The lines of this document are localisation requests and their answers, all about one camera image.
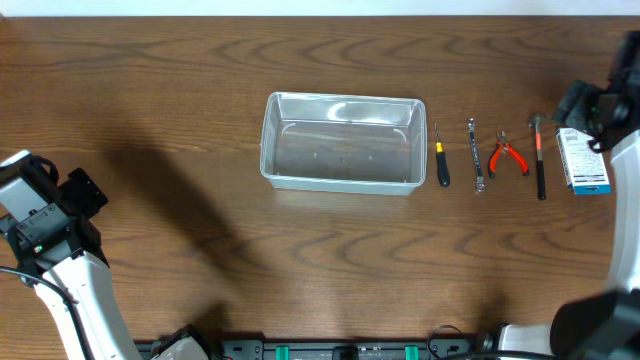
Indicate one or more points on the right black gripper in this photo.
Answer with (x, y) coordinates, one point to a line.
(597, 100)

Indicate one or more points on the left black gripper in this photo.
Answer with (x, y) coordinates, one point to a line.
(81, 194)

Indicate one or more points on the white blue cardboard box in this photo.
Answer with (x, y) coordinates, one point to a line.
(585, 170)

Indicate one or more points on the small hammer black handle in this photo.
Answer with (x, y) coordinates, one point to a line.
(535, 123)

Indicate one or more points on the clear plastic container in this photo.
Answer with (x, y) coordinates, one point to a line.
(344, 143)

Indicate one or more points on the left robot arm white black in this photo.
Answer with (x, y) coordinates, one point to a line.
(58, 253)

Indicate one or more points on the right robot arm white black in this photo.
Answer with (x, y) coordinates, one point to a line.
(604, 325)

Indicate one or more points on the silver wrench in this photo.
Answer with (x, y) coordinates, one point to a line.
(479, 182)

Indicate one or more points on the black yellow screwdriver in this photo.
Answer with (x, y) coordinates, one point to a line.
(442, 168)

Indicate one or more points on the black mounting rail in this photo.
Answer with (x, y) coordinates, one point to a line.
(256, 349)

